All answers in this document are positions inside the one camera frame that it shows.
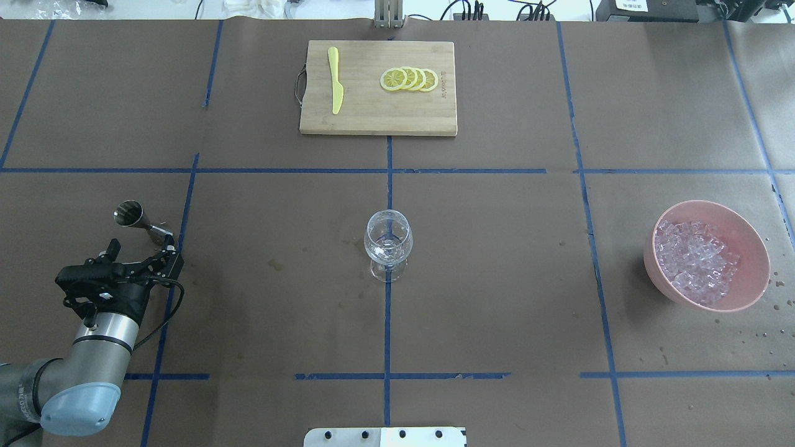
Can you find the pile of ice cubes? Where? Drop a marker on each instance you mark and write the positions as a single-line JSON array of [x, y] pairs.
[[696, 260]]

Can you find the clear wine glass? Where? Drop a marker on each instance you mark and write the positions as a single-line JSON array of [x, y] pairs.
[[388, 241]]

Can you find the back lemon slice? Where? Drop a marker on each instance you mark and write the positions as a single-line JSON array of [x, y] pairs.
[[431, 80]]

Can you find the bamboo cutting board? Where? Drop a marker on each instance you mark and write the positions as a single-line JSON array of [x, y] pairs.
[[367, 108]]

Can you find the pink bowl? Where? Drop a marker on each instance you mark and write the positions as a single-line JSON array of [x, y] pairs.
[[753, 269]]

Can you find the aluminium frame post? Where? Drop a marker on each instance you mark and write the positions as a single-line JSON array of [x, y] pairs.
[[389, 14]]

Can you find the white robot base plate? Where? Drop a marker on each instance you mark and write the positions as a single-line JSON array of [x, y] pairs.
[[386, 436]]

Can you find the yellow plastic knife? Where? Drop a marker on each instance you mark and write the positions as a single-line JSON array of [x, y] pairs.
[[333, 56]]

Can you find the steel cocktail jigger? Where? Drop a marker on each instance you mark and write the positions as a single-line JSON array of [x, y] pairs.
[[130, 213]]

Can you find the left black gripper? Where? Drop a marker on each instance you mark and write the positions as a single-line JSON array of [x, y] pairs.
[[128, 299]]

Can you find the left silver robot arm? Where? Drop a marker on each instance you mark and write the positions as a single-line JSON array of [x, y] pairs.
[[77, 395]]

